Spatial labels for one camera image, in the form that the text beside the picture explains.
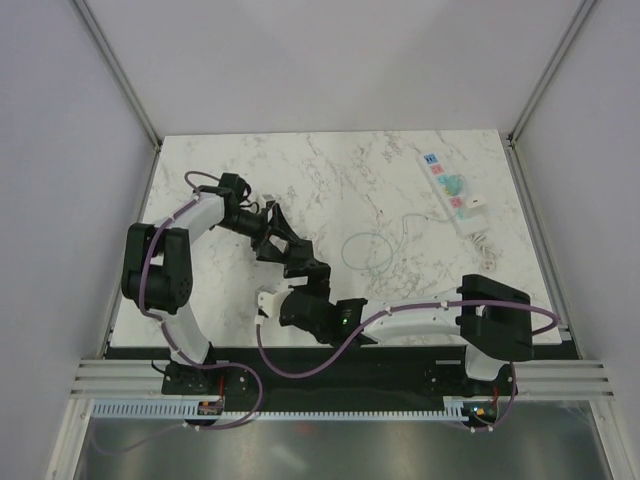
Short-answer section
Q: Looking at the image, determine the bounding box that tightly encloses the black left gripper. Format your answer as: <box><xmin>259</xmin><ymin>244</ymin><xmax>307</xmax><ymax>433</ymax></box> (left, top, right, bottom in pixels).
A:
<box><xmin>217</xmin><ymin>205</ymin><xmax>303</xmax><ymax>266</ymax></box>

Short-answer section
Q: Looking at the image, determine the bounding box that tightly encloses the teal charging cable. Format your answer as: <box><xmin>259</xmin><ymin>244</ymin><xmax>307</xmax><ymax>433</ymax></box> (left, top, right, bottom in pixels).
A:
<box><xmin>341</xmin><ymin>177</ymin><xmax>474</xmax><ymax>276</ymax></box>

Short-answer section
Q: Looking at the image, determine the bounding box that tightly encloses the teal usb charger plug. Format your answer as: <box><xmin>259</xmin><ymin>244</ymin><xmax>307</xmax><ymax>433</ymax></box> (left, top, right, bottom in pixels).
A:
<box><xmin>444</xmin><ymin>175</ymin><xmax>467</xmax><ymax>197</ymax></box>

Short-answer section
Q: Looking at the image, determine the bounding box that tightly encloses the white usb charger plug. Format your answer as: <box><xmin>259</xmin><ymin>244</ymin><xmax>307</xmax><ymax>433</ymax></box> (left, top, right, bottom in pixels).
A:
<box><xmin>465</xmin><ymin>195</ymin><xmax>487</xmax><ymax>210</ymax></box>

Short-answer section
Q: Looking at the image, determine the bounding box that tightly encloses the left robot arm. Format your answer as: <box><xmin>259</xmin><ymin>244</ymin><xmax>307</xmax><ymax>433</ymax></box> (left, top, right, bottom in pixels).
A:
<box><xmin>121</xmin><ymin>173</ymin><xmax>330</xmax><ymax>395</ymax></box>

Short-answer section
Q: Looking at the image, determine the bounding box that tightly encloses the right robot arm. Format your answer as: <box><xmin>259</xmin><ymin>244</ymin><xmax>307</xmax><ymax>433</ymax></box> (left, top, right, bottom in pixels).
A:
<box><xmin>272</xmin><ymin>274</ymin><xmax>534</xmax><ymax>394</ymax></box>

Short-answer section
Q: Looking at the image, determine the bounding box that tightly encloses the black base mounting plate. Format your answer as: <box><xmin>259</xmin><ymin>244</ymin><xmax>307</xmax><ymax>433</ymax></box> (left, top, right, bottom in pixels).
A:
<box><xmin>168</xmin><ymin>346</ymin><xmax>513</xmax><ymax>410</ymax></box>

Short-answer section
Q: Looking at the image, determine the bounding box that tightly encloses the white multicolour power strip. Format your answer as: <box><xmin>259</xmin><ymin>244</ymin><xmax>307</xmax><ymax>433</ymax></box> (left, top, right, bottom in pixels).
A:
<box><xmin>417</xmin><ymin>153</ymin><xmax>489</xmax><ymax>237</ymax></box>

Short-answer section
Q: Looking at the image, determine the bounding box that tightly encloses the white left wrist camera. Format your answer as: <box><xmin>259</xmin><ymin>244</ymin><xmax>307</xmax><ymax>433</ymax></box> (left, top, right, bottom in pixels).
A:
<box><xmin>249</xmin><ymin>194</ymin><xmax>276</xmax><ymax>212</ymax></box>

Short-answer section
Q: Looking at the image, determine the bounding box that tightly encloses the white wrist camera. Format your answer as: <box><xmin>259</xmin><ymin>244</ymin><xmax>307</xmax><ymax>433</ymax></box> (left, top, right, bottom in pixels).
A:
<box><xmin>249</xmin><ymin>194</ymin><xmax>276</xmax><ymax>212</ymax></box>
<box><xmin>255</xmin><ymin>287</ymin><xmax>293</xmax><ymax>324</ymax></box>

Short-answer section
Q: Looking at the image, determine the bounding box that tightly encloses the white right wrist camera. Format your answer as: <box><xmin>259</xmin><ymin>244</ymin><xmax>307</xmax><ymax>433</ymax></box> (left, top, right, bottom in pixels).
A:
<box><xmin>255</xmin><ymin>287</ymin><xmax>293</xmax><ymax>324</ymax></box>

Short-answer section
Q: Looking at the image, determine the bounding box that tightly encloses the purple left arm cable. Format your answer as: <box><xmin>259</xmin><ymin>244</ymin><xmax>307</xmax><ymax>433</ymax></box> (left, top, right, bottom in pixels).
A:
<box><xmin>139</xmin><ymin>170</ymin><xmax>216</xmax><ymax>369</ymax></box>

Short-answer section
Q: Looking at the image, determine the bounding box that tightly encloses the white power strip cord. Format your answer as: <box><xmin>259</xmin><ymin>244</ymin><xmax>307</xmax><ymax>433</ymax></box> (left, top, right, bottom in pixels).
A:
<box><xmin>469</xmin><ymin>230</ymin><xmax>500</xmax><ymax>274</ymax></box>

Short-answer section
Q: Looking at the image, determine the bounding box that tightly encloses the white slotted cable duct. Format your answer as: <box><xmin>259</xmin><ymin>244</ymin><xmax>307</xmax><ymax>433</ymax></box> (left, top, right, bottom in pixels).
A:
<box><xmin>91</xmin><ymin>398</ymin><xmax>499</xmax><ymax>421</ymax></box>

